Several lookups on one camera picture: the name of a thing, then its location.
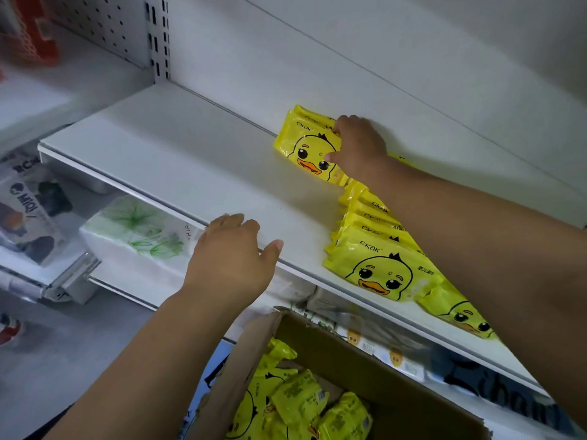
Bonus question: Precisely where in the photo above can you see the person's black trousers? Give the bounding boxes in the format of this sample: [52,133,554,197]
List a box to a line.
[37,408,79,440]

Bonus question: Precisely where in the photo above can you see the white pegboard shelf unit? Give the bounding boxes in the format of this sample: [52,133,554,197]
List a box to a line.
[0,0,171,303]

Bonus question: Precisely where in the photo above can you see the white duck tissue pack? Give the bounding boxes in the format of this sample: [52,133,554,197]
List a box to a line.
[307,288,432,381]

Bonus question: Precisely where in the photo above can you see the person's left hand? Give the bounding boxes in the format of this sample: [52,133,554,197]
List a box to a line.
[182,213,286,312]

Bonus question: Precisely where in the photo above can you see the yellow duck packet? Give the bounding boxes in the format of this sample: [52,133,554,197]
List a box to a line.
[275,119,350,184]
[292,105,341,134]

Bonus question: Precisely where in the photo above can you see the brown cardboard box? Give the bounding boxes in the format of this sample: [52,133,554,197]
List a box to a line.
[188,307,492,440]

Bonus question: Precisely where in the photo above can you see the white blue plastic bag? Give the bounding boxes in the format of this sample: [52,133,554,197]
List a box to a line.
[179,339,235,440]

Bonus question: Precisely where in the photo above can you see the white metal shelf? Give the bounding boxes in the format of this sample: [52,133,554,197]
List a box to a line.
[37,0,587,418]

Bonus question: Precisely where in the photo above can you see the person's left forearm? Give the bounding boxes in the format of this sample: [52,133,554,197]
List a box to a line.
[46,288,249,440]

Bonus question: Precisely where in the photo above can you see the person's right forearm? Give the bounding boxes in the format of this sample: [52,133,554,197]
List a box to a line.
[362,158,587,427]

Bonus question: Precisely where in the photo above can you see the green white tissue pack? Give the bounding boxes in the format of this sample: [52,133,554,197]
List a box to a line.
[81,195,198,271]

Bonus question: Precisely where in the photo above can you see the person's right hand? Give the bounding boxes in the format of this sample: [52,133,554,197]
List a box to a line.
[325,114,396,186]

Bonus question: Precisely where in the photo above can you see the MIQI boxes with fruit print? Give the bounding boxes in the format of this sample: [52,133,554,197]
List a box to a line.
[0,155,75,266]

